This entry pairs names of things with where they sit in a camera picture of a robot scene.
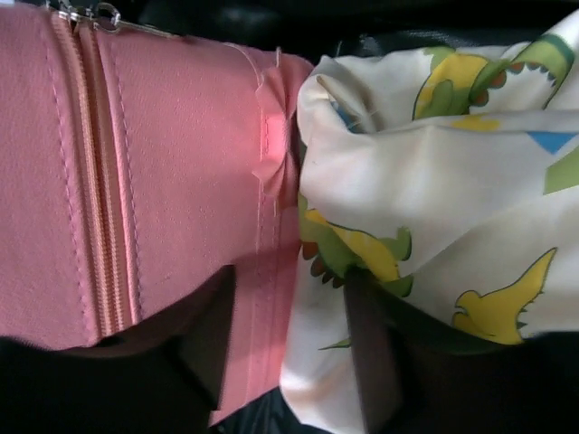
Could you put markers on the pink cosmetic case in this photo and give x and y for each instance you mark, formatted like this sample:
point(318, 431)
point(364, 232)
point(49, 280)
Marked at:
point(135, 166)

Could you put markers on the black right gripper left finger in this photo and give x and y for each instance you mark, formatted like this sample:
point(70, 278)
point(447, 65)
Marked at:
point(164, 375)

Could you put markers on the black hard-shell suitcase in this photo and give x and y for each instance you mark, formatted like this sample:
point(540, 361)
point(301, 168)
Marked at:
point(362, 28)

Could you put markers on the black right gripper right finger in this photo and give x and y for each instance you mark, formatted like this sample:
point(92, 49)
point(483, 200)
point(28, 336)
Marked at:
point(417, 375)

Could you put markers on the dinosaur print white cloth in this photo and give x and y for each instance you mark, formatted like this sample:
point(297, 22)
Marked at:
point(442, 181)

